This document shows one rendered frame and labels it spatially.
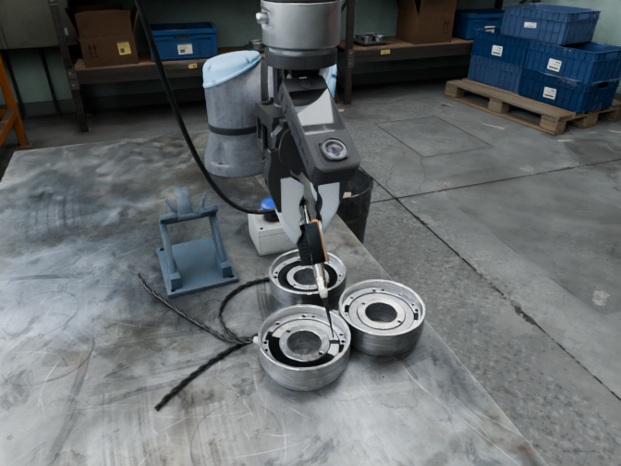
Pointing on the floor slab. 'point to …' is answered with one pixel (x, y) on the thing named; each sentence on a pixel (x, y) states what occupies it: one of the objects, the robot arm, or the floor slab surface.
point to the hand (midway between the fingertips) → (309, 234)
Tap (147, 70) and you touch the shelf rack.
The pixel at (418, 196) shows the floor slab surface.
